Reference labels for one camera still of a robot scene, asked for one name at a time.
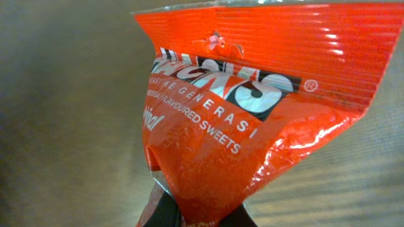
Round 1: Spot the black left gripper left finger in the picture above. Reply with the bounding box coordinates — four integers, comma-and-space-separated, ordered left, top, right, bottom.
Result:
137, 183, 182, 227

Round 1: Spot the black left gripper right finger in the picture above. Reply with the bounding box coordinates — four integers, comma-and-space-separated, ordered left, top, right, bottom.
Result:
219, 203, 258, 227

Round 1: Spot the red sweets bag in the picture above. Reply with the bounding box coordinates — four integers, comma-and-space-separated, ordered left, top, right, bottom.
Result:
133, 1, 403, 226

